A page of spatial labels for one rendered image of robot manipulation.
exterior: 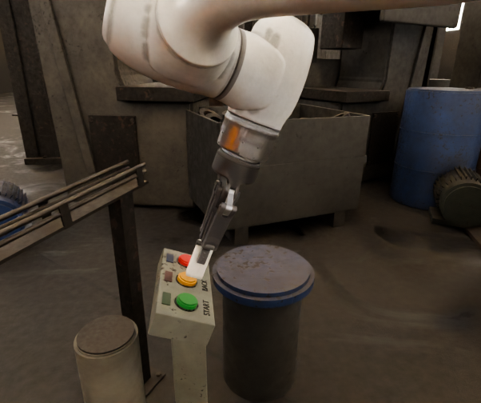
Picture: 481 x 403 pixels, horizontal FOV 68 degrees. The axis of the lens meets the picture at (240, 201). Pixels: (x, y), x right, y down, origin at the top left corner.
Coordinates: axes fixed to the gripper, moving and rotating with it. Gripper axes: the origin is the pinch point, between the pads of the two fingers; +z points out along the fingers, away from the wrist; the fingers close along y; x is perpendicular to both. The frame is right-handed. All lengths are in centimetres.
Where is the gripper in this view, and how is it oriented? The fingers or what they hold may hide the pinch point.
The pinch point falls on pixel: (200, 259)
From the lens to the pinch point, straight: 65.3
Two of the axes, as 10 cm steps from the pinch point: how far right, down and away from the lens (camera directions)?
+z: -3.6, 8.9, 2.9
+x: 9.2, 2.9, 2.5
